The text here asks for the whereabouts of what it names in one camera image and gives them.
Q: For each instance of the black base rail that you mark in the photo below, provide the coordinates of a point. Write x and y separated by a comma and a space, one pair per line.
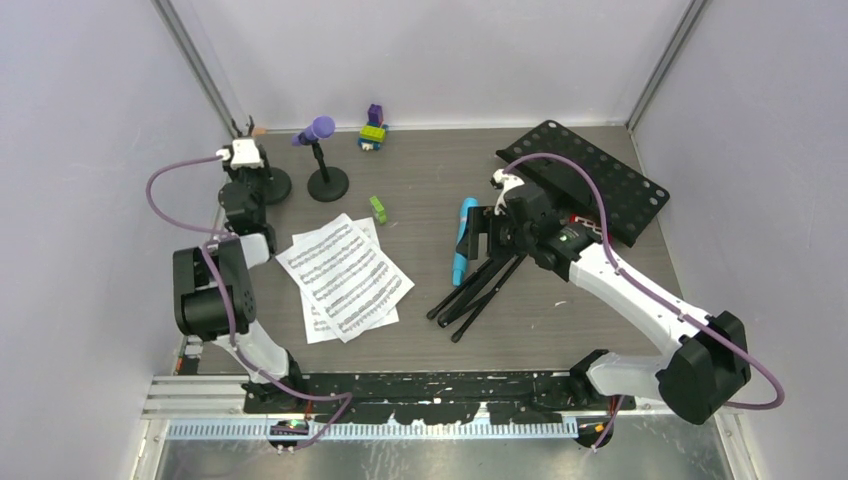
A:
510, 397

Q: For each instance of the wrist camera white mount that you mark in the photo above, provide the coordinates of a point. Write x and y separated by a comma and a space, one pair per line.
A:
504, 182
241, 153

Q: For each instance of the green toy block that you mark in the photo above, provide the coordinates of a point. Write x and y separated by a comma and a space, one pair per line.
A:
378, 210

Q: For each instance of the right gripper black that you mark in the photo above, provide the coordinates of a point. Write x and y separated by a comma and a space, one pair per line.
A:
484, 220

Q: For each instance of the red toy window block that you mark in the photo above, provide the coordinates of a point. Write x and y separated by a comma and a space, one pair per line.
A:
589, 223

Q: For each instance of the black microphone stand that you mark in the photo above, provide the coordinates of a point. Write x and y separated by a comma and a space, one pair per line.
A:
279, 186

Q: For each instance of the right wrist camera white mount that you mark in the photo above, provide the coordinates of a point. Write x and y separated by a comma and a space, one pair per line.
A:
504, 182

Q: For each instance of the colourful toy block behind stand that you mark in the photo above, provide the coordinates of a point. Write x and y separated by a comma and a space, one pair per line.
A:
373, 134

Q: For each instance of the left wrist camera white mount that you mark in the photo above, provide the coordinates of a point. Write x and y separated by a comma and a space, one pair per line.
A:
241, 153

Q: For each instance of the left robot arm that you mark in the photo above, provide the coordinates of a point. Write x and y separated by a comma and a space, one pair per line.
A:
213, 294

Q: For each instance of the purple toy microphone on stand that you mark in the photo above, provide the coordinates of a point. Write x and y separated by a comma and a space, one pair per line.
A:
327, 183

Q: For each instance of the sheet music page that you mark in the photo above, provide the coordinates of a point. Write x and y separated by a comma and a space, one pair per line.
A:
316, 329
346, 279

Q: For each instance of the black music stand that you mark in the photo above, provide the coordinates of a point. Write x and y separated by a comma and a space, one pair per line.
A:
564, 174

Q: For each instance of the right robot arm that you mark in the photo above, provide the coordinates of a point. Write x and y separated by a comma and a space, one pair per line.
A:
698, 367

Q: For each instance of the blue toy microphone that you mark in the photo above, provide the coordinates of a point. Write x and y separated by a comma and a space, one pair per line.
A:
460, 260

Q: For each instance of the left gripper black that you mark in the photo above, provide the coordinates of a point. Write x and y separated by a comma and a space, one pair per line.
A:
264, 174

